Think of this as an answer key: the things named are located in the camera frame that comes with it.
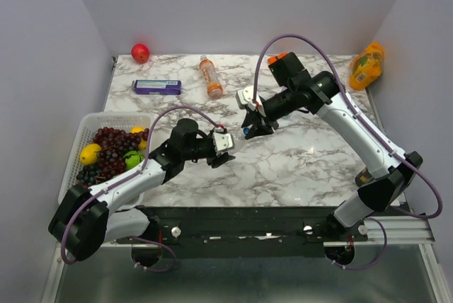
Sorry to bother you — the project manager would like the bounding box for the orange drink bottle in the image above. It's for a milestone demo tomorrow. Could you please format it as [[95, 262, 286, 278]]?
[[198, 55, 224, 99]]

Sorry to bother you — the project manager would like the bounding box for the clear bottle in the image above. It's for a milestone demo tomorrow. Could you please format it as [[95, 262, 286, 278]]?
[[231, 131, 246, 154]]

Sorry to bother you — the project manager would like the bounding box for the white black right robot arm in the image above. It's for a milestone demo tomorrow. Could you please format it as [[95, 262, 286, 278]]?
[[236, 52, 423, 241]]

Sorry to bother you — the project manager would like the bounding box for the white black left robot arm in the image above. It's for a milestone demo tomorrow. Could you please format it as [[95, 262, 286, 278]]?
[[48, 119, 235, 264]]

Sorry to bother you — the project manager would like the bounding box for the orange razor box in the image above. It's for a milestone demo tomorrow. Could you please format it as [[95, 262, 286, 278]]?
[[268, 52, 287, 65]]

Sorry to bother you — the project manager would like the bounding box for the yellow lemon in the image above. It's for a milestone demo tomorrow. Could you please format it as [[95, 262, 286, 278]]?
[[130, 127, 149, 151], [79, 143, 101, 166]]

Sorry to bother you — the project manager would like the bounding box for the green toy fruit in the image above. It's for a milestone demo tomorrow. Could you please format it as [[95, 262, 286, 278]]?
[[123, 150, 144, 170]]

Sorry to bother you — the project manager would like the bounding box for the red grape bunch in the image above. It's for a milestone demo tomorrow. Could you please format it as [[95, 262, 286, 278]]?
[[93, 127, 144, 180]]

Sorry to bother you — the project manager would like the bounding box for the purple white box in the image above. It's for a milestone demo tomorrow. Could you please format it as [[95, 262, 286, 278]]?
[[132, 80, 182, 96]]

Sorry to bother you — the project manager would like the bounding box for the black gold can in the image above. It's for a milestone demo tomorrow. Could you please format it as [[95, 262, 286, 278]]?
[[355, 168, 373, 187]]

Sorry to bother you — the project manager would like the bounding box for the yellow snack bag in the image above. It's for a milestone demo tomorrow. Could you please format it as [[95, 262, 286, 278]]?
[[349, 41, 385, 91]]

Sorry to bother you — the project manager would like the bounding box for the dark grape bunch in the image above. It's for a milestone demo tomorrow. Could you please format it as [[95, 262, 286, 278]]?
[[76, 164, 105, 188]]

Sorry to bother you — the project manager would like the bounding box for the white plastic basket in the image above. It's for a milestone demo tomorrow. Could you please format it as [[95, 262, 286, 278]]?
[[57, 112, 154, 204]]

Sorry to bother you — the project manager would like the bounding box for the red apple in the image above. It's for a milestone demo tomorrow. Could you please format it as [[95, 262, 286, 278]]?
[[131, 43, 150, 64]]

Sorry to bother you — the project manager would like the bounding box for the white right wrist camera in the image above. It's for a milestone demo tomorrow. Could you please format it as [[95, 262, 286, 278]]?
[[236, 86, 262, 111]]

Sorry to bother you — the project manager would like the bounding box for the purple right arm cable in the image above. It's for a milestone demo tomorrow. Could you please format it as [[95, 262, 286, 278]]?
[[251, 33, 443, 270]]

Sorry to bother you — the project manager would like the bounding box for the black mounting rail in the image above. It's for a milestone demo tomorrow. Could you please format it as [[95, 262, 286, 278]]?
[[104, 206, 367, 258]]

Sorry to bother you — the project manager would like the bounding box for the aluminium rail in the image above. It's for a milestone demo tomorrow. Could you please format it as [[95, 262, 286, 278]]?
[[316, 216, 435, 247]]

